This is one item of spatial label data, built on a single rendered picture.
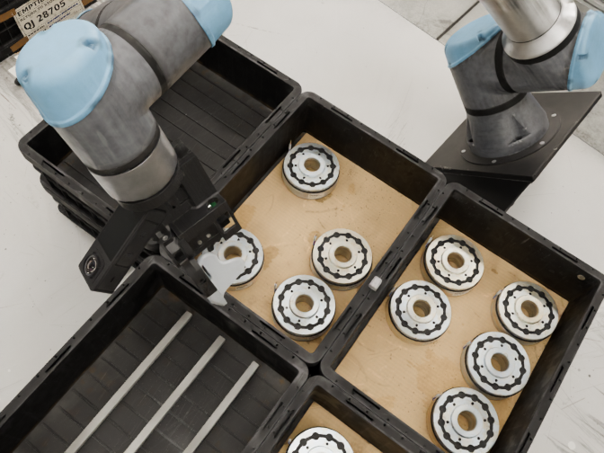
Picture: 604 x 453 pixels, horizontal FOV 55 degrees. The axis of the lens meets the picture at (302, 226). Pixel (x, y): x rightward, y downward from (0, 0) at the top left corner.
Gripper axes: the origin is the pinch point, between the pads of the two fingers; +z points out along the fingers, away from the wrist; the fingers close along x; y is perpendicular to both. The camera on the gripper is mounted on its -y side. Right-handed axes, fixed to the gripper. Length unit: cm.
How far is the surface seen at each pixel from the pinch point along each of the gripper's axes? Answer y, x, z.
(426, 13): 142, 116, 97
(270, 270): 10.6, 11.8, 23.0
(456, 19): 150, 107, 101
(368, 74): 60, 45, 33
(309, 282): 13.9, 5.0, 22.9
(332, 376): 6.3, -11.2, 19.7
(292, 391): 0.7, -9.7, 18.3
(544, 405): 27, -31, 30
